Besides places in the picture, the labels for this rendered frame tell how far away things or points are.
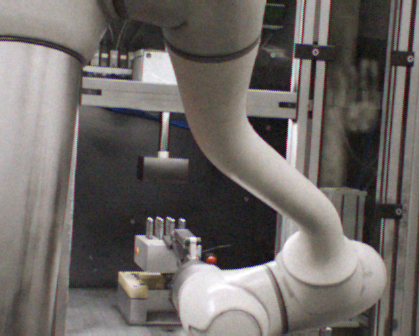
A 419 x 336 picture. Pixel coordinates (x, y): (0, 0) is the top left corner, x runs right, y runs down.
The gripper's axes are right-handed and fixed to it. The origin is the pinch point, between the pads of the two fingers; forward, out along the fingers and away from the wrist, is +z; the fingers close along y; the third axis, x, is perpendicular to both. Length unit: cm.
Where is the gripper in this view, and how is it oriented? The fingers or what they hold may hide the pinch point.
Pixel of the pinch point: (172, 257)
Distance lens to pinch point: 151.3
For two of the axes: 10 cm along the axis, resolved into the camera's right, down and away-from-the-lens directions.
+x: -9.7, -0.5, -2.6
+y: 0.8, -9.9, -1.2
